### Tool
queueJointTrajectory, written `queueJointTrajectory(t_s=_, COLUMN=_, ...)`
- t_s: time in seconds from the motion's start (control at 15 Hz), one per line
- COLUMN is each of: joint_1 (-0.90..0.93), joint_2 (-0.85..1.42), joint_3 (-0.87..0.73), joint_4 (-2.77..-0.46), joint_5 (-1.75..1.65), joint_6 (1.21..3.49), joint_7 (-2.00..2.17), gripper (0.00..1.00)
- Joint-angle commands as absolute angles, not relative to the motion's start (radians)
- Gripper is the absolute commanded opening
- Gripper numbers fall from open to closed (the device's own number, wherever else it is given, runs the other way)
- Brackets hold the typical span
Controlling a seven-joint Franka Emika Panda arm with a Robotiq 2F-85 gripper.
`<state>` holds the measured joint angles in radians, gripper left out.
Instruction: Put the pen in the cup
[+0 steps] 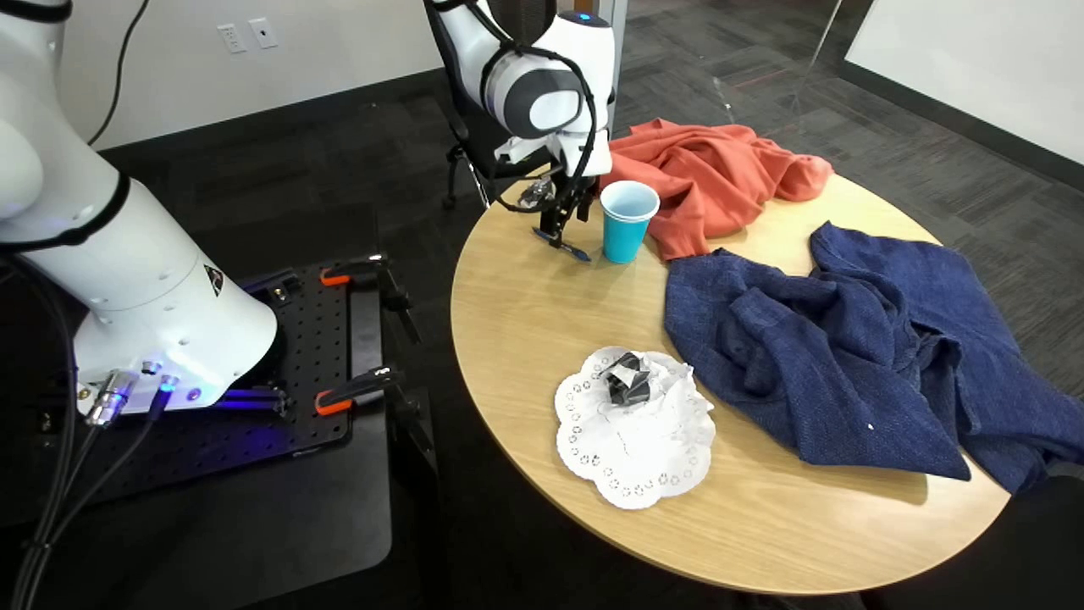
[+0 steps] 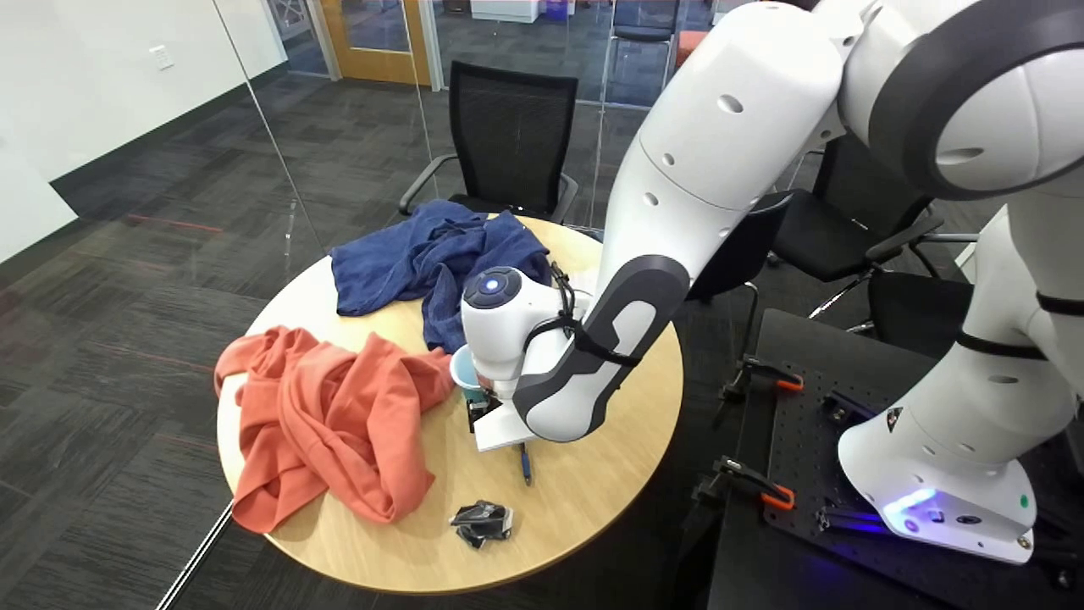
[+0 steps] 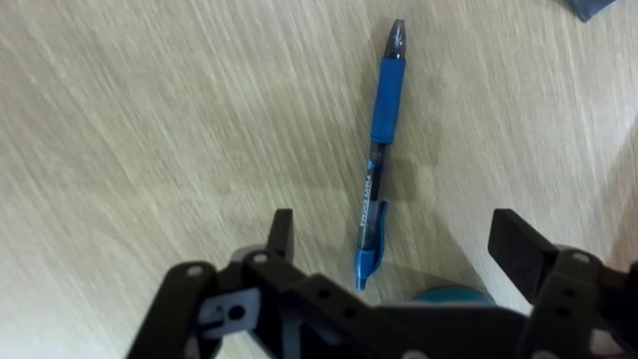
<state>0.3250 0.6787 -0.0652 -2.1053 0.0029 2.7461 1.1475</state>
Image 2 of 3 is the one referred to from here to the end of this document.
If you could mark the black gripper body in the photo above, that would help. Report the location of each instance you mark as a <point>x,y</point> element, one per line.
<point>478,407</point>

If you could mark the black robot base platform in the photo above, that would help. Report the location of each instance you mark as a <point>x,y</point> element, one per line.
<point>789,563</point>

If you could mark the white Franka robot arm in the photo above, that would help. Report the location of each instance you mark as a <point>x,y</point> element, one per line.
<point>723,170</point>

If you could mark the small black object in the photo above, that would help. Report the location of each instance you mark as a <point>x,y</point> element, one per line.
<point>481,523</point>

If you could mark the orange cloth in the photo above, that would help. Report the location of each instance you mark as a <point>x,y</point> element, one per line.
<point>325,425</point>

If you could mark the dark blue cloth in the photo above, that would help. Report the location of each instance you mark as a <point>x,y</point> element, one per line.
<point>417,267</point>

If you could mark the black mesh office chair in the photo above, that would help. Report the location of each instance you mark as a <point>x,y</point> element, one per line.
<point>508,137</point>

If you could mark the orange and black clamp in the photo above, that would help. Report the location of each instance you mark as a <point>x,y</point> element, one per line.
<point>748,484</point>
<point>759,376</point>

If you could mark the small black clamp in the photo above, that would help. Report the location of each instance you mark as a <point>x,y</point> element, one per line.
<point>848,519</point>
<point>848,407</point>

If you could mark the wooden door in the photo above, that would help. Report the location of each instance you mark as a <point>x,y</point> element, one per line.
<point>373,39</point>

